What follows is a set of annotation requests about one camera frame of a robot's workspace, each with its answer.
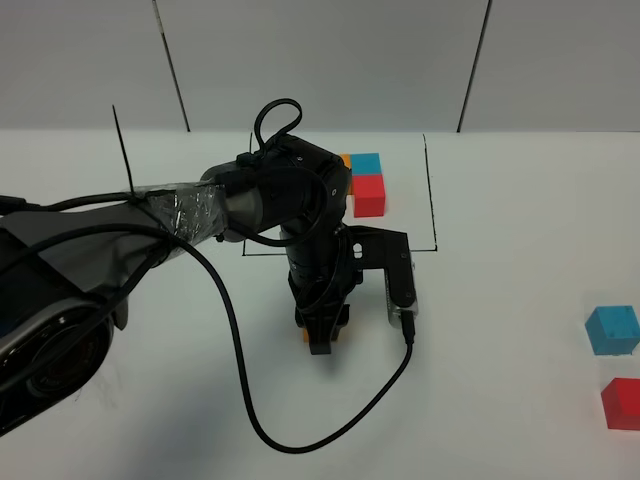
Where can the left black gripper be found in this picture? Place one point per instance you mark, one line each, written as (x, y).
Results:
(322, 274)

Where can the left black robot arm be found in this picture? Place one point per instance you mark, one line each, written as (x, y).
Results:
(67, 269)

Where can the red template cube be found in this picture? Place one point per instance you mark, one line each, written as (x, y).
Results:
(369, 196)

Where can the blue template cube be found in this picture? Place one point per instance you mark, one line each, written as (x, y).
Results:
(363, 164)

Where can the orange template cube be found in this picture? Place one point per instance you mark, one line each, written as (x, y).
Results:
(346, 159)

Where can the black zip tie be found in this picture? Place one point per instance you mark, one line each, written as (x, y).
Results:
(123, 151)

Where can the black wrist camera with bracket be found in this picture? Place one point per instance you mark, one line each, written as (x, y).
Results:
(387, 250)

